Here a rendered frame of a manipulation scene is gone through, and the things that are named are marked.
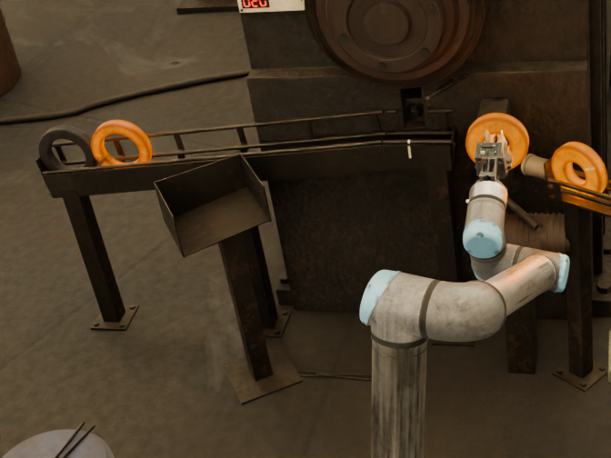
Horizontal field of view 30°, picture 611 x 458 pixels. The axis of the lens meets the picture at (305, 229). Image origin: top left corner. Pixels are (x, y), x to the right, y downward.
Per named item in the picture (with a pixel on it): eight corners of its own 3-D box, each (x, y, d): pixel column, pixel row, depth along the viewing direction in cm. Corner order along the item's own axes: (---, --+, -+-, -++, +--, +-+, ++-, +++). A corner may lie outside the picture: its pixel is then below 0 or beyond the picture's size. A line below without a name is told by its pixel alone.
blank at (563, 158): (578, 200, 301) (570, 206, 300) (549, 149, 300) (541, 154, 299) (617, 187, 288) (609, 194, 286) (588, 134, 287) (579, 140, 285)
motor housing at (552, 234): (502, 347, 348) (490, 203, 318) (575, 350, 342) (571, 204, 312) (496, 376, 338) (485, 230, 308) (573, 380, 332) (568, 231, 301)
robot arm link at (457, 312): (489, 298, 211) (576, 247, 271) (425, 285, 216) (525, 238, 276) (480, 358, 213) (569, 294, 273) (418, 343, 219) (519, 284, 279)
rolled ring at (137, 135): (145, 184, 352) (148, 178, 354) (153, 135, 340) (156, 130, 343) (87, 165, 352) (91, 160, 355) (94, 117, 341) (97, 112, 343)
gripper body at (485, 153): (507, 139, 276) (503, 177, 269) (509, 163, 283) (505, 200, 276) (475, 139, 278) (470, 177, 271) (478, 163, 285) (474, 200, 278)
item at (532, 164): (536, 168, 310) (534, 149, 307) (562, 176, 304) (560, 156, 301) (522, 178, 307) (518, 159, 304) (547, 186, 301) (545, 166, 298)
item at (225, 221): (205, 372, 360) (153, 182, 319) (283, 343, 366) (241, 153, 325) (225, 412, 344) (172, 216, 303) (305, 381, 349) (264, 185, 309)
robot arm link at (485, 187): (507, 218, 273) (466, 217, 276) (509, 202, 276) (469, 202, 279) (505, 194, 267) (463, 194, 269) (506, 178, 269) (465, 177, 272)
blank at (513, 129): (461, 116, 289) (459, 123, 286) (523, 108, 283) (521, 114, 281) (474, 168, 297) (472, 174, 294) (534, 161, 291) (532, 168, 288)
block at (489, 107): (486, 168, 328) (481, 95, 314) (515, 168, 325) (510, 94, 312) (482, 189, 319) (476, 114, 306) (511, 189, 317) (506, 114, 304)
